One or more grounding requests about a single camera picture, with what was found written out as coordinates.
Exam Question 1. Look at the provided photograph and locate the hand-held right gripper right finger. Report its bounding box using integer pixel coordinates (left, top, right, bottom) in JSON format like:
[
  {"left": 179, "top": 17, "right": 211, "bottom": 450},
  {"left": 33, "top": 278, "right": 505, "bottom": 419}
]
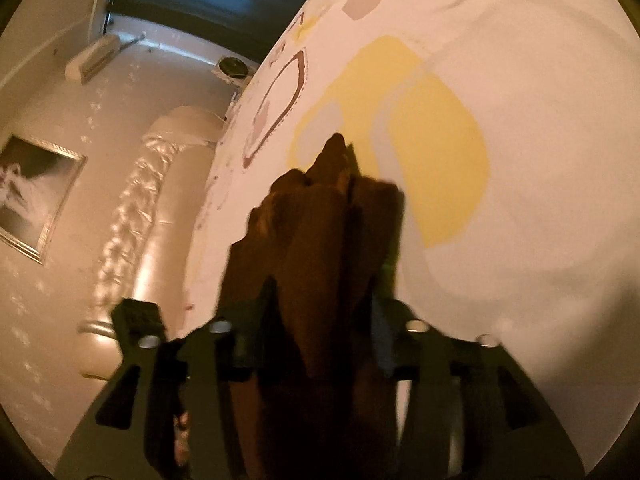
[{"left": 369, "top": 294, "right": 587, "bottom": 480}]

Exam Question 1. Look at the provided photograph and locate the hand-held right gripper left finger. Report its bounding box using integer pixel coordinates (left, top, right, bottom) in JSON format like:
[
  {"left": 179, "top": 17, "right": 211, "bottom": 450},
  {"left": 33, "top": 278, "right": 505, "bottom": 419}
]
[{"left": 54, "top": 276, "right": 281, "bottom": 480}]

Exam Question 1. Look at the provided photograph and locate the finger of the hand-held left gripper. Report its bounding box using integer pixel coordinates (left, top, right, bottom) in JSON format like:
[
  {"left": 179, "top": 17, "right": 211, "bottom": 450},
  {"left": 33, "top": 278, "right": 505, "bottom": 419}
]
[{"left": 111, "top": 299, "right": 167, "bottom": 347}]

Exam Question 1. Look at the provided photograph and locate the brown argyle knit sweater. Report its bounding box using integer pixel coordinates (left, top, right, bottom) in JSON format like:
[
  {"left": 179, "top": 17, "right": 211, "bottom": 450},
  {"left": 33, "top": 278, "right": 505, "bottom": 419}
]
[{"left": 219, "top": 132, "right": 407, "bottom": 480}]

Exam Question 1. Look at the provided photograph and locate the tufted cream leather headboard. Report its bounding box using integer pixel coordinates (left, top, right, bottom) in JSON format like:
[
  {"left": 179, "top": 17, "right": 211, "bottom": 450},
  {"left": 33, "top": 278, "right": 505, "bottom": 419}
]
[{"left": 76, "top": 105, "right": 230, "bottom": 382}]

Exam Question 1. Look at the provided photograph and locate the white patterned bed sheet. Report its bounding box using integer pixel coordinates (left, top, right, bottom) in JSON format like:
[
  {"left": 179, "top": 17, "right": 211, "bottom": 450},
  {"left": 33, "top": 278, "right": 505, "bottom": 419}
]
[{"left": 184, "top": 0, "right": 640, "bottom": 463}]

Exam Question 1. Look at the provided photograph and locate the dark window curtain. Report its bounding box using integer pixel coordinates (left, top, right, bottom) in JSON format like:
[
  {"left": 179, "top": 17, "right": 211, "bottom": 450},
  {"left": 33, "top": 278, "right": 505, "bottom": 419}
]
[{"left": 101, "top": 0, "right": 347, "bottom": 70}]

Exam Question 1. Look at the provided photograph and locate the framed black-and-white wall picture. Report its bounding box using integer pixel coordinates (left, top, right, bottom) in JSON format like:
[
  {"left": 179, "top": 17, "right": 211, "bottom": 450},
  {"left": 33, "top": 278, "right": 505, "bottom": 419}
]
[{"left": 0, "top": 133, "right": 89, "bottom": 266}]

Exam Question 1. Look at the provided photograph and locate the white wall air conditioner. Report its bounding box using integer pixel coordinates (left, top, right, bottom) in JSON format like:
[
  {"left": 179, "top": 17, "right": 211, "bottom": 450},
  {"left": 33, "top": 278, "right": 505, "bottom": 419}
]
[{"left": 65, "top": 35, "right": 122, "bottom": 84}]

